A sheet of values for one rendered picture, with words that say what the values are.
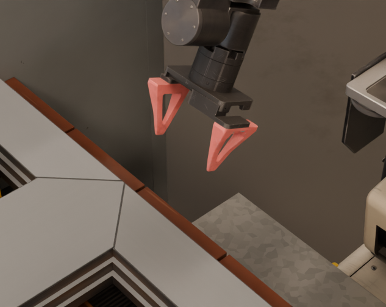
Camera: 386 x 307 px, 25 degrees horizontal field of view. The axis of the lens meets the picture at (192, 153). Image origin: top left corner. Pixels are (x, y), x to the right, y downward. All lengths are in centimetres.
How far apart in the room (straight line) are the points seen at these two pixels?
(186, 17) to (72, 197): 38
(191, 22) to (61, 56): 64
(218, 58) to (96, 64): 63
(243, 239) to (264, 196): 104
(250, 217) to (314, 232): 93
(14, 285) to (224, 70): 39
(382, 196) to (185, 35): 50
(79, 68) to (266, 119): 118
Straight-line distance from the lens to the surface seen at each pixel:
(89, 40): 164
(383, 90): 119
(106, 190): 128
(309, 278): 141
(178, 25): 102
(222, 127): 106
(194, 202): 247
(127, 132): 183
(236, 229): 147
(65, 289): 118
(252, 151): 263
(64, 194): 128
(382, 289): 195
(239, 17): 106
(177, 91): 116
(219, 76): 108
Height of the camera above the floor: 176
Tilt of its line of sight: 42 degrees down
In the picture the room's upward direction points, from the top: straight up
